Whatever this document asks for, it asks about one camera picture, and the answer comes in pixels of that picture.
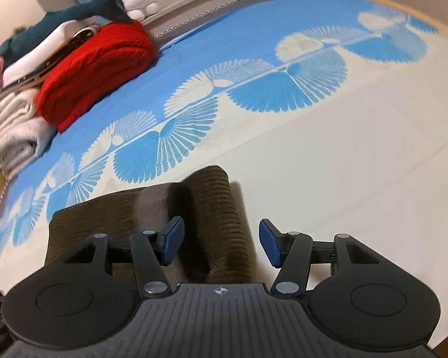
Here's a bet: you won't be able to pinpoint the white plush toy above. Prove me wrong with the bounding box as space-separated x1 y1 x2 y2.
120 0 162 21

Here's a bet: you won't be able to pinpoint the grey blanket with stitched edge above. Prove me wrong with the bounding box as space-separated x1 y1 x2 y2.
144 0 300 41

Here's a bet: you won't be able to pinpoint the dark teal shark plush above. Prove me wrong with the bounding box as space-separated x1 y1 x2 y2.
0 0 136 65

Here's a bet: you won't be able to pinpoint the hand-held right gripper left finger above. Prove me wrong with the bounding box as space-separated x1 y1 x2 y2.
63 216 186 300

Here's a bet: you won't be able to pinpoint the cream folded cloth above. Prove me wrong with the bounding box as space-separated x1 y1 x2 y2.
0 90 57 180

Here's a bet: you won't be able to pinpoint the blue white printed bedsheet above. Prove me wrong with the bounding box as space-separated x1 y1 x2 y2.
0 0 448 347

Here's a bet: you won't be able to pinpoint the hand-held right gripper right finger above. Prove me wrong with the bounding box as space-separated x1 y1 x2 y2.
259 219 382 300

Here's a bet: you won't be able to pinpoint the red folded knit sweater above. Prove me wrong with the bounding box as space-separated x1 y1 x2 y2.
36 21 158 134

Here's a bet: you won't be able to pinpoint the dark brown corduroy pants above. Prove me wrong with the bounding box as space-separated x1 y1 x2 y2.
44 165 255 285

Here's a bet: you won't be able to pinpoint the white folded garment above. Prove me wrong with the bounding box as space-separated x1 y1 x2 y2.
0 20 102 99

